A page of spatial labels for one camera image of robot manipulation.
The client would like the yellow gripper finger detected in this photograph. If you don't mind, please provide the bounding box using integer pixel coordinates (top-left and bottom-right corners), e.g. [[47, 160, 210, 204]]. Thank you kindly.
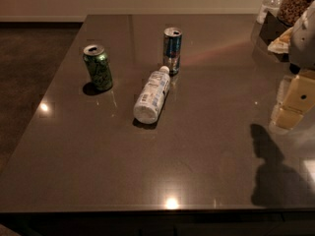
[[275, 70, 315, 130]]

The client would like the clear plastic bottle blue label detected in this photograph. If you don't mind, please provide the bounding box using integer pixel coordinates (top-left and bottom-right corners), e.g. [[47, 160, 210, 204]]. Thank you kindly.
[[133, 66, 170, 124]]

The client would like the clear spray bottle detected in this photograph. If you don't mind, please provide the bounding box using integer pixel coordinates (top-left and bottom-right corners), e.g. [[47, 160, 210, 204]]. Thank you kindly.
[[256, 0, 282, 24]]

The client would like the crumpled snack wrapper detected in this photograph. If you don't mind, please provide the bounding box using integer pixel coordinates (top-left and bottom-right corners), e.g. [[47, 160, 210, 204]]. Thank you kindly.
[[268, 28, 292, 54]]

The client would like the dark box stand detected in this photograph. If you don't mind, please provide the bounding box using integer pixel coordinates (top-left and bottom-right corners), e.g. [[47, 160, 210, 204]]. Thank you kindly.
[[259, 12, 288, 62]]

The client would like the blue silver energy drink can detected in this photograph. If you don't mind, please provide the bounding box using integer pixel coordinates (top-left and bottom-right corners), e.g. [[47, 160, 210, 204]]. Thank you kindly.
[[163, 28, 182, 76]]

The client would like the green soda can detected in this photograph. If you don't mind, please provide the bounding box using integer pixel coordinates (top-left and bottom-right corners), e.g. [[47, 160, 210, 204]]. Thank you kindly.
[[83, 44, 113, 91]]

